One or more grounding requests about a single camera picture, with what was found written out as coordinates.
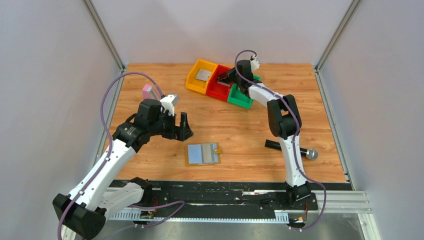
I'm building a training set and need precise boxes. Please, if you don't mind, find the black credit card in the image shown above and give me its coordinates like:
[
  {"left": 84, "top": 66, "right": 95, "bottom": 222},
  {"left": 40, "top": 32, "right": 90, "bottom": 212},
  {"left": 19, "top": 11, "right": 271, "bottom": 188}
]
[{"left": 216, "top": 74, "right": 232, "bottom": 87}]

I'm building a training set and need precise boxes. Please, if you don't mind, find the yellow leather card holder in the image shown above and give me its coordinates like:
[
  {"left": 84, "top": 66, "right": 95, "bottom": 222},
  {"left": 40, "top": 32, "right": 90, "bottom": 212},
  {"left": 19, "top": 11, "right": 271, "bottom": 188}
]
[{"left": 185, "top": 143, "right": 223, "bottom": 167}]

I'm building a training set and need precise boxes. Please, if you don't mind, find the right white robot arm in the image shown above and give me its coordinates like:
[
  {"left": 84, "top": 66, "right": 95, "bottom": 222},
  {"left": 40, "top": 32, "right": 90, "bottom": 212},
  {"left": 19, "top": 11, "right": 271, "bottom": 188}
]
[{"left": 217, "top": 59, "right": 311, "bottom": 204}]

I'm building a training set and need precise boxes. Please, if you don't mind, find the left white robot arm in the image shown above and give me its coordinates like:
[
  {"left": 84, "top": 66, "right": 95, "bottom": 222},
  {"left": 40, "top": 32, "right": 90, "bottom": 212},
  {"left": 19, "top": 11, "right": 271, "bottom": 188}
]
[{"left": 52, "top": 98, "right": 194, "bottom": 240}]

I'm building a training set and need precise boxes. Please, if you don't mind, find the silver card in yellow bin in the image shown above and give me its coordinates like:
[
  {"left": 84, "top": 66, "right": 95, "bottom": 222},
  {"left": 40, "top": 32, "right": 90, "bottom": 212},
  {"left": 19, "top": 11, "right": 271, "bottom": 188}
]
[{"left": 195, "top": 69, "right": 212, "bottom": 82}]

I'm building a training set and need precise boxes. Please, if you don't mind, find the red plastic bin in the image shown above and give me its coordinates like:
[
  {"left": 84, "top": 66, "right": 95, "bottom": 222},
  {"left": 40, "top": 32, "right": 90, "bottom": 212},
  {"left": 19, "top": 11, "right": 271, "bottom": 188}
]
[{"left": 205, "top": 64, "right": 231, "bottom": 102}]

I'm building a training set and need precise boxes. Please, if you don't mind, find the green plastic bin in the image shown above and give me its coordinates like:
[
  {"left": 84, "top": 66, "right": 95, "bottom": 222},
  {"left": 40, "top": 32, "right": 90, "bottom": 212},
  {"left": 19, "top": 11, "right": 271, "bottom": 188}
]
[{"left": 227, "top": 83, "right": 253, "bottom": 109}]

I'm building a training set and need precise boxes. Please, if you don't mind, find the yellow plastic bin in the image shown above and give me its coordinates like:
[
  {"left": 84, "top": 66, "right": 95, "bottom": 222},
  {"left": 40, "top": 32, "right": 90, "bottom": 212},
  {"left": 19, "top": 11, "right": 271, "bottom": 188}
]
[{"left": 185, "top": 58, "right": 218, "bottom": 95}]

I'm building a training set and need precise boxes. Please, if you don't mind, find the pink wedge stand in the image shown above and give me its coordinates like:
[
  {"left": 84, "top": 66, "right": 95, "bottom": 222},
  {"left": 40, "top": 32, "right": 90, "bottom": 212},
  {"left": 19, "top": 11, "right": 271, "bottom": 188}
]
[{"left": 142, "top": 84, "right": 162, "bottom": 101}]

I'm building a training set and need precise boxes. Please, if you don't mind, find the black cylinder on table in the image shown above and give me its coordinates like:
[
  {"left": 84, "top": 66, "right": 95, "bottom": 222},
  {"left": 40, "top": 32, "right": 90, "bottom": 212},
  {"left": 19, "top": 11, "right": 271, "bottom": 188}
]
[{"left": 264, "top": 139, "right": 319, "bottom": 161}]

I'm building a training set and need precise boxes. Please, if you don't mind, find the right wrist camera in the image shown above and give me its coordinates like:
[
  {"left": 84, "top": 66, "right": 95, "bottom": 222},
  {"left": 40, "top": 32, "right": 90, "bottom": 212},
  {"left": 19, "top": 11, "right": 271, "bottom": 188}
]
[{"left": 250, "top": 55, "right": 260, "bottom": 72}]

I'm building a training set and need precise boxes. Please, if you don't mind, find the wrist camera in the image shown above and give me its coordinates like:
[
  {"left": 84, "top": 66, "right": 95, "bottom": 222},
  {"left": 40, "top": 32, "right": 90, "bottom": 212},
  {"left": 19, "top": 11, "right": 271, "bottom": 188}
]
[
  {"left": 160, "top": 94, "right": 180, "bottom": 116},
  {"left": 250, "top": 55, "right": 260, "bottom": 72}
]

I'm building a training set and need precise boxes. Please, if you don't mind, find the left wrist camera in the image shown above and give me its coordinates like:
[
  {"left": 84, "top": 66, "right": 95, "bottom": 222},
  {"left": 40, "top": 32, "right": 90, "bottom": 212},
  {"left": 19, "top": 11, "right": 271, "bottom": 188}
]
[{"left": 160, "top": 94, "right": 180, "bottom": 116}]

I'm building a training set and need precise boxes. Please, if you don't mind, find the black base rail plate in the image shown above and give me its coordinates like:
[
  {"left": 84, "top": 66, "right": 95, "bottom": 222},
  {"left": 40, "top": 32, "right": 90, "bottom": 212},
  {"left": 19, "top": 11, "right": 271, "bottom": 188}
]
[{"left": 139, "top": 180, "right": 321, "bottom": 220}]

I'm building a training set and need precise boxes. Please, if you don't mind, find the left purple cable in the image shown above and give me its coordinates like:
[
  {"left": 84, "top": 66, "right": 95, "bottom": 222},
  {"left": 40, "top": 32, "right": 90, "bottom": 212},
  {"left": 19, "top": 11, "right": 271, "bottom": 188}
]
[{"left": 56, "top": 71, "right": 186, "bottom": 240}]

